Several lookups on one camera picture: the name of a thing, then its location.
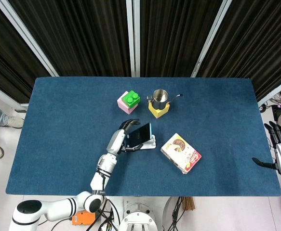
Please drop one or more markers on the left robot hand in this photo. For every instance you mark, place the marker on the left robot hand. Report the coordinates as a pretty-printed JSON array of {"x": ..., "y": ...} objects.
[{"x": 123, "y": 140}]

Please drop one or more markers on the black smartphone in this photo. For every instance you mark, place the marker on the black smartphone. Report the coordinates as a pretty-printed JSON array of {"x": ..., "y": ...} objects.
[{"x": 139, "y": 134}]

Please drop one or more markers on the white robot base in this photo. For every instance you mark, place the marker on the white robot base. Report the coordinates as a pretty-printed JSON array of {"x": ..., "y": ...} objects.
[{"x": 138, "y": 216}]

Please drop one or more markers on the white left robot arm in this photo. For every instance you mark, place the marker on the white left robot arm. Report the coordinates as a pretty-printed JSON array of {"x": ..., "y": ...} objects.
[{"x": 65, "y": 199}]

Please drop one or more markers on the white phone stand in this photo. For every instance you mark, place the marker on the white phone stand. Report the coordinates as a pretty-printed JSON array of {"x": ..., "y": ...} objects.
[{"x": 148, "y": 144}]

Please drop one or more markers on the pink cube block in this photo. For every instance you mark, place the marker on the pink cube block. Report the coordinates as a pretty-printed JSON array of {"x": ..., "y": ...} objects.
[{"x": 127, "y": 106}]

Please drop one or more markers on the green toy brick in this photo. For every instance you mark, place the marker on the green toy brick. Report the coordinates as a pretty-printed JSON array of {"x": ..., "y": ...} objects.
[{"x": 131, "y": 98}]

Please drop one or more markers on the yellow cube block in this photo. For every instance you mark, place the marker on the yellow cube block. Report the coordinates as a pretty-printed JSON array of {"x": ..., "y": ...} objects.
[{"x": 158, "y": 111}]

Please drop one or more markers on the snack box with pie print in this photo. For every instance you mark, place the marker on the snack box with pie print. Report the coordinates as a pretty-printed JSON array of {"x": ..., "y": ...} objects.
[{"x": 181, "y": 152}]

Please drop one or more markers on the blue felt table mat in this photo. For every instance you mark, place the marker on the blue felt table mat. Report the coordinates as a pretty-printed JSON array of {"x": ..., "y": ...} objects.
[{"x": 58, "y": 134}]

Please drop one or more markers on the orange power box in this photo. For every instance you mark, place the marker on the orange power box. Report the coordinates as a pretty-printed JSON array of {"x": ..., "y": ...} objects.
[{"x": 82, "y": 220}]

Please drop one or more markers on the brown cardboard piece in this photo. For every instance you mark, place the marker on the brown cardboard piece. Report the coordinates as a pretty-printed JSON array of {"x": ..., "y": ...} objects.
[{"x": 189, "y": 203}]

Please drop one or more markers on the white partition frame post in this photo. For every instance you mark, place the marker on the white partition frame post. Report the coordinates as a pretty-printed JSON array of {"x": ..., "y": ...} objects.
[
  {"x": 211, "y": 38},
  {"x": 133, "y": 38},
  {"x": 25, "y": 36}
]

